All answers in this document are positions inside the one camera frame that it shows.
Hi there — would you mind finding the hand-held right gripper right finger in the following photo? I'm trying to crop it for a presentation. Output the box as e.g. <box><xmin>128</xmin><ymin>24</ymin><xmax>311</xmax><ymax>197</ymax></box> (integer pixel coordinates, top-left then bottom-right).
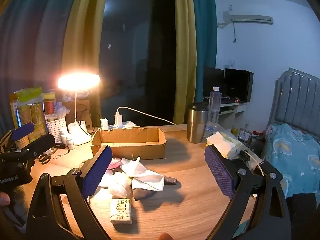
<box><xmin>204</xmin><ymin>144</ymin><xmax>292</xmax><ymax>240</ymax></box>

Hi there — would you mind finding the white charging cable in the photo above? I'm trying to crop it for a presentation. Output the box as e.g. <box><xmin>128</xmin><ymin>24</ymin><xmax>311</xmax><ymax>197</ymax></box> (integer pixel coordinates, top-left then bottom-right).
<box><xmin>117</xmin><ymin>106</ymin><xmax>177</xmax><ymax>126</ymax></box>

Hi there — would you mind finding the soft tissue pack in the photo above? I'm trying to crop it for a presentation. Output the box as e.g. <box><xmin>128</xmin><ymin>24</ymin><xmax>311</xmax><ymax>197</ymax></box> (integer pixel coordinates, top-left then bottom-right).
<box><xmin>206</xmin><ymin>129</ymin><xmax>243</xmax><ymax>159</ymax></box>

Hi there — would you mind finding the person's left hand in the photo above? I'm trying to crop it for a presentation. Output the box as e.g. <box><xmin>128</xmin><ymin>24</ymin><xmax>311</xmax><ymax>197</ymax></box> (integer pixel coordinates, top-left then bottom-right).
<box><xmin>0</xmin><ymin>192</ymin><xmax>11</xmax><ymax>207</ymax></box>

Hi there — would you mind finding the red jar with yellow lid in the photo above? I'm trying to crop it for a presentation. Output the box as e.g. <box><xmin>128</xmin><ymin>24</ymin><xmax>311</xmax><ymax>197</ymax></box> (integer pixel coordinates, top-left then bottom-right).
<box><xmin>43</xmin><ymin>92</ymin><xmax>56</xmax><ymax>115</ymax></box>

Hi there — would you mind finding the steel tumbler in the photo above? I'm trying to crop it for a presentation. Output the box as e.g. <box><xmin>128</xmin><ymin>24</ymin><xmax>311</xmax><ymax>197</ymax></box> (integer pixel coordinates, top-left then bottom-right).
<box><xmin>187</xmin><ymin>102</ymin><xmax>209</xmax><ymax>143</ymax></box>

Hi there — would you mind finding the printed tissue packet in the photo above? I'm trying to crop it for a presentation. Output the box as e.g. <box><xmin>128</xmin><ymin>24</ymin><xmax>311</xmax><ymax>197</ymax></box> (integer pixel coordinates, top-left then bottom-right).
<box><xmin>110</xmin><ymin>198</ymin><xmax>132</xmax><ymax>225</ymax></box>

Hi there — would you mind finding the white plastic bag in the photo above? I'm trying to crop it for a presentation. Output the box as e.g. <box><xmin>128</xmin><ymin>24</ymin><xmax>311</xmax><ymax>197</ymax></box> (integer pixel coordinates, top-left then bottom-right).
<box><xmin>54</xmin><ymin>102</ymin><xmax>70</xmax><ymax>118</ymax></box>

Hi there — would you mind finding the white desk lamp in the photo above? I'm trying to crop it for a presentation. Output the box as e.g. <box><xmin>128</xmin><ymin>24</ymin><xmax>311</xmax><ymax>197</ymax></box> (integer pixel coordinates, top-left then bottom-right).
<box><xmin>58</xmin><ymin>73</ymin><xmax>101</xmax><ymax>146</ymax></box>

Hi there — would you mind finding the black lanyard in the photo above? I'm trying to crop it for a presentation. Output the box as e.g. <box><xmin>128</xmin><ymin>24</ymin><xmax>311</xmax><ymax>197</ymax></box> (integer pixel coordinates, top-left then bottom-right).
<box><xmin>53</xmin><ymin>144</ymin><xmax>70</xmax><ymax>159</ymax></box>

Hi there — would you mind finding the grey padded headboard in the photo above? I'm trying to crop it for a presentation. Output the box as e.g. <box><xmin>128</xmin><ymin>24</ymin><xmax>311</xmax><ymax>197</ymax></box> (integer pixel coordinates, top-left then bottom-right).
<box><xmin>266</xmin><ymin>67</ymin><xmax>320</xmax><ymax>142</ymax></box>

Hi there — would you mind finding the stack of paper cups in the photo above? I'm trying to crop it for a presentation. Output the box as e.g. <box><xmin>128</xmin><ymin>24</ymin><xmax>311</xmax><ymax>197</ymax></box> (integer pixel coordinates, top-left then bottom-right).
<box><xmin>15</xmin><ymin>135</ymin><xmax>31</xmax><ymax>151</ymax></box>

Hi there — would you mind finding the blue and yellow curtain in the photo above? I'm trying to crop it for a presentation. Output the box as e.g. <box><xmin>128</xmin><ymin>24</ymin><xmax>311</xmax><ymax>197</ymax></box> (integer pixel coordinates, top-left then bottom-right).
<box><xmin>0</xmin><ymin>0</ymin><xmax>112</xmax><ymax>140</ymax></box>
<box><xmin>174</xmin><ymin>0</ymin><xmax>217</xmax><ymax>125</ymax></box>

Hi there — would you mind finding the white power strip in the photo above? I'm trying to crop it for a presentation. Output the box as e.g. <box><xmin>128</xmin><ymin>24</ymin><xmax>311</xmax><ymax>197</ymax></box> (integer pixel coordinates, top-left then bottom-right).
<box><xmin>100</xmin><ymin>121</ymin><xmax>137</xmax><ymax>131</ymax></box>

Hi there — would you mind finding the brown carton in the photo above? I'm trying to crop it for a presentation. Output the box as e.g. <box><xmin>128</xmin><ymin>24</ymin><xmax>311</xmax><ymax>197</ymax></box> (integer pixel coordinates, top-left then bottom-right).
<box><xmin>62</xmin><ymin>100</ymin><xmax>91</xmax><ymax>128</ymax></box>

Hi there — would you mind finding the blue printed blanket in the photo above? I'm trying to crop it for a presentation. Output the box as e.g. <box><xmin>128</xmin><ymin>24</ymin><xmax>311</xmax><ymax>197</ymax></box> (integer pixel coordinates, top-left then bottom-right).
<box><xmin>264</xmin><ymin>124</ymin><xmax>320</xmax><ymax>198</ymax></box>

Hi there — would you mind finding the black monitor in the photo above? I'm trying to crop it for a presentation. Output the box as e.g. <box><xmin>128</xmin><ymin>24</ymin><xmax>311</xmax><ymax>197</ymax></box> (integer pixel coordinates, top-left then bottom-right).
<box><xmin>224</xmin><ymin>68</ymin><xmax>254</xmax><ymax>103</ymax></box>
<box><xmin>203</xmin><ymin>67</ymin><xmax>225</xmax><ymax>98</ymax></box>

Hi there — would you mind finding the grey dotted sock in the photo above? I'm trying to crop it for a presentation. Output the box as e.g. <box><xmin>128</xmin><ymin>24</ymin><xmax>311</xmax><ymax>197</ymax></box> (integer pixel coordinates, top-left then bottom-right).
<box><xmin>162</xmin><ymin>176</ymin><xmax>178</xmax><ymax>186</ymax></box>

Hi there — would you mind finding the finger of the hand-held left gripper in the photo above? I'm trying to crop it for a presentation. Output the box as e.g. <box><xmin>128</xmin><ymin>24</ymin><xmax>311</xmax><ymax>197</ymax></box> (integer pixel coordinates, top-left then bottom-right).
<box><xmin>0</xmin><ymin>133</ymin><xmax>55</xmax><ymax>166</ymax></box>
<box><xmin>0</xmin><ymin>122</ymin><xmax>35</xmax><ymax>153</ymax></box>

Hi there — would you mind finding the white computer desk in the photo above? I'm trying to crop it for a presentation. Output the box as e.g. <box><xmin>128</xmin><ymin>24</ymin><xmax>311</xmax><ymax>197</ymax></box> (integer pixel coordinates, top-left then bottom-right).
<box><xmin>202</xmin><ymin>97</ymin><xmax>247</xmax><ymax>131</ymax></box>

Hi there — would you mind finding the white air conditioner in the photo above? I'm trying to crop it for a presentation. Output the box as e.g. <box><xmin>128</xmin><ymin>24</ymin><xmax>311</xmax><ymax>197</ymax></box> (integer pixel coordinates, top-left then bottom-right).
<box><xmin>222</xmin><ymin>10</ymin><xmax>273</xmax><ymax>26</ymax></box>

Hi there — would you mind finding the white tissue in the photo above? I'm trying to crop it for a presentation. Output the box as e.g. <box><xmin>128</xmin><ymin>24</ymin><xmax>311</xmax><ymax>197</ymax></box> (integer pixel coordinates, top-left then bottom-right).
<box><xmin>121</xmin><ymin>156</ymin><xmax>148</xmax><ymax>178</ymax></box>
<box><xmin>131</xmin><ymin>170</ymin><xmax>164</xmax><ymax>190</ymax></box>

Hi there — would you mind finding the clear water bottle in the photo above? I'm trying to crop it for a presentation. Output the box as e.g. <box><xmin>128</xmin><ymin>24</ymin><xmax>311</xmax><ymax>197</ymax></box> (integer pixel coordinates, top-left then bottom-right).
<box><xmin>206</xmin><ymin>86</ymin><xmax>222</xmax><ymax>132</ymax></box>

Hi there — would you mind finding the black cable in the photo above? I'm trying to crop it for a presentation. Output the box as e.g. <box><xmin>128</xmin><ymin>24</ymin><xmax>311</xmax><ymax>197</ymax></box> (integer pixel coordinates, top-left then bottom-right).
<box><xmin>75</xmin><ymin>103</ymin><xmax>94</xmax><ymax>122</ymax></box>

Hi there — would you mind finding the cardboard box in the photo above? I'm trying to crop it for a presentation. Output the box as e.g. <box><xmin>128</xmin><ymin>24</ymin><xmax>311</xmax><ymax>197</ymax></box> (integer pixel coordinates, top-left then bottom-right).
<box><xmin>90</xmin><ymin>127</ymin><xmax>166</xmax><ymax>160</ymax></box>

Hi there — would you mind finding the green bottle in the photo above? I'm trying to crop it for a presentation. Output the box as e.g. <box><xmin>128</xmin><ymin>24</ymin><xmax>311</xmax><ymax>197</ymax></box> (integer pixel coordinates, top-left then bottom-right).
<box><xmin>17</xmin><ymin>87</ymin><xmax>47</xmax><ymax>141</ymax></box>

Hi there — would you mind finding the white woven basket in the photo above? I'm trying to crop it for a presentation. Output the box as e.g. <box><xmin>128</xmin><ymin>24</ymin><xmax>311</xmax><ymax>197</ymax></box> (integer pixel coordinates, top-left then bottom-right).
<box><xmin>46</xmin><ymin>117</ymin><xmax>68</xmax><ymax>144</ymax></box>

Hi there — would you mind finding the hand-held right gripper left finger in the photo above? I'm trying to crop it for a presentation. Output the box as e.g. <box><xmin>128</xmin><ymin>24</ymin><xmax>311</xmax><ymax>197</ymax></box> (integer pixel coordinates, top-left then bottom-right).
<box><xmin>26</xmin><ymin>145</ymin><xmax>113</xmax><ymax>240</ymax></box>

